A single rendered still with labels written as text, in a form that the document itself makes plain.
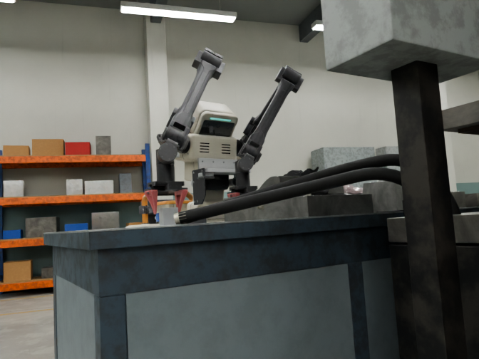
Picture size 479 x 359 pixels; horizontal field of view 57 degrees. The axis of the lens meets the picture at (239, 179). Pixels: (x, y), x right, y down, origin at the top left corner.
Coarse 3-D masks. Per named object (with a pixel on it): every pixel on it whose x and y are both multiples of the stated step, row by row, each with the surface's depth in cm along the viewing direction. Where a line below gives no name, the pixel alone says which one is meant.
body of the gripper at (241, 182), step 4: (240, 172) 177; (236, 176) 178; (240, 176) 176; (244, 176) 176; (248, 176) 178; (236, 180) 178; (240, 180) 176; (244, 180) 176; (248, 180) 177; (236, 184) 179; (240, 184) 176; (244, 184) 176; (248, 184) 177; (232, 188) 177; (236, 188) 174; (240, 188) 175; (244, 188) 176
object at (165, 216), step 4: (160, 208) 136; (164, 208) 134; (168, 208) 135; (172, 208) 136; (176, 208) 136; (160, 212) 136; (164, 212) 134; (168, 212) 135; (172, 212) 136; (176, 212) 136; (156, 216) 140; (160, 216) 136; (164, 216) 134; (168, 216) 135; (172, 216) 136; (156, 220) 140; (160, 220) 136; (164, 220) 134; (168, 220) 135; (172, 220) 135; (160, 224) 136; (164, 224) 134; (168, 224) 135; (172, 224) 135
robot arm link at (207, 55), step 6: (204, 54) 160; (210, 54) 161; (216, 54) 166; (204, 60) 160; (210, 60) 160; (216, 60) 161; (216, 66) 161; (174, 108) 188; (174, 114) 187; (168, 120) 188; (192, 120) 189
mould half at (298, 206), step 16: (272, 176) 139; (288, 176) 138; (336, 192) 146; (256, 208) 148; (272, 208) 139; (288, 208) 132; (304, 208) 126; (320, 208) 127; (336, 208) 130; (352, 208) 133; (368, 208) 136
